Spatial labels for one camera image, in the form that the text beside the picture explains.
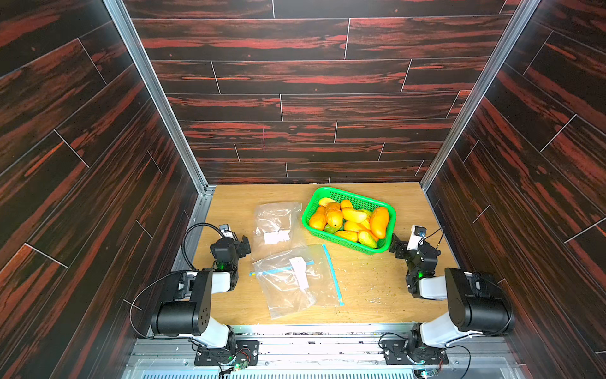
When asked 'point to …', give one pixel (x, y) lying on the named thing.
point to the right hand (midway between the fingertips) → (410, 235)
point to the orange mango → (319, 220)
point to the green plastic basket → (311, 197)
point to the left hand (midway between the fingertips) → (234, 238)
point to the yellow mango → (354, 215)
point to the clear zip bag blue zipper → (297, 279)
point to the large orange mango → (379, 219)
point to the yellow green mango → (366, 238)
